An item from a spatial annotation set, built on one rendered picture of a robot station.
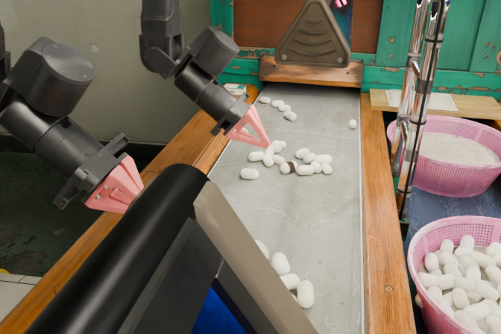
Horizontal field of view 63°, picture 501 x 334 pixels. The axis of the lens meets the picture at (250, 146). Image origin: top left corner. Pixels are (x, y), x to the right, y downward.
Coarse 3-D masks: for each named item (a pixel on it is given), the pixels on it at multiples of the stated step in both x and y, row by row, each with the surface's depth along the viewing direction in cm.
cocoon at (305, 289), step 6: (300, 282) 54; (306, 282) 53; (300, 288) 53; (306, 288) 53; (312, 288) 53; (300, 294) 52; (306, 294) 52; (312, 294) 52; (300, 300) 51; (306, 300) 51; (312, 300) 52; (306, 306) 51
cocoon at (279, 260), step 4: (272, 256) 59; (276, 256) 58; (280, 256) 58; (284, 256) 58; (272, 260) 58; (276, 260) 57; (280, 260) 57; (284, 260) 57; (272, 264) 58; (276, 264) 57; (280, 264) 57; (284, 264) 57; (288, 264) 57; (276, 268) 57; (280, 268) 56; (284, 268) 56; (288, 268) 57; (280, 272) 56; (284, 272) 56; (288, 272) 57
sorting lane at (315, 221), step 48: (288, 96) 125; (240, 144) 95; (288, 144) 95; (336, 144) 95; (240, 192) 77; (288, 192) 77; (336, 192) 77; (288, 240) 64; (336, 240) 64; (336, 288) 55
